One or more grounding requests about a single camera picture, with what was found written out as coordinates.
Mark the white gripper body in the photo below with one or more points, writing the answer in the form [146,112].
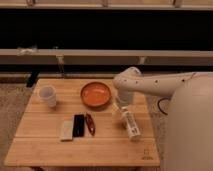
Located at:
[124,98]

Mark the orange ceramic bowl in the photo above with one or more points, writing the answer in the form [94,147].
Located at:
[95,94]

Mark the red oblong case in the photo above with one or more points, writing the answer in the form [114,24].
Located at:
[90,124]

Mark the black rectangular block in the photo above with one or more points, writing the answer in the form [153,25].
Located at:
[78,129]

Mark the white rectangular block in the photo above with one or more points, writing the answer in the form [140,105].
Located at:
[66,133]

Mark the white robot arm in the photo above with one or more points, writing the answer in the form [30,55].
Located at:
[189,137]

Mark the white bottle with label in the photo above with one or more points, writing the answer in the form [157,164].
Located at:
[130,124]

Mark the wooden table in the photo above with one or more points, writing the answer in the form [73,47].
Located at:
[37,140]

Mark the white plastic cup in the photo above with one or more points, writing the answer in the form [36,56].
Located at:
[48,95]

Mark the white horizontal rail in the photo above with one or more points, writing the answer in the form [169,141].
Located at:
[53,56]

